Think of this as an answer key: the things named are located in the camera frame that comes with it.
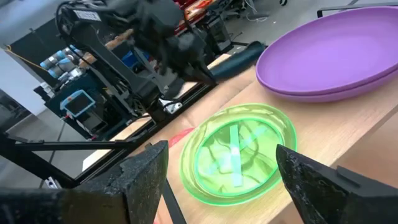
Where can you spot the purple plate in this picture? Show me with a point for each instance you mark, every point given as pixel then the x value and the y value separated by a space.
pixel 326 53
pixel 326 99

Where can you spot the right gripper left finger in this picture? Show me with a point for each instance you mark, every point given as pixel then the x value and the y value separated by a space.
pixel 93 202

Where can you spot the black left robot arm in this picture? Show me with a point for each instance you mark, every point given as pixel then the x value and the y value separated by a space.
pixel 90 31

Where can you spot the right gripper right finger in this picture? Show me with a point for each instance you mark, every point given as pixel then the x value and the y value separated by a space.
pixel 342 199

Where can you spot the dark grey plate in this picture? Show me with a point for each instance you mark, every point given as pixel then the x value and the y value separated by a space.
pixel 239 60

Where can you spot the clear pink plate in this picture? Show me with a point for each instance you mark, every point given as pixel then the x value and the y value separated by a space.
pixel 180 137

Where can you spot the blue-framed screen device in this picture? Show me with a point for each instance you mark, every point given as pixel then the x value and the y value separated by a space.
pixel 77 104

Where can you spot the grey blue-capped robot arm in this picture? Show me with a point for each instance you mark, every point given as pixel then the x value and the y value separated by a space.
pixel 59 62

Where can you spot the black table frame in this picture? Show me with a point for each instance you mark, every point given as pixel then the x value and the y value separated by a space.
pixel 31 161

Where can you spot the clear green plate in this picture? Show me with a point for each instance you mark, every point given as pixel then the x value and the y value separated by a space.
pixel 199 193
pixel 236 155

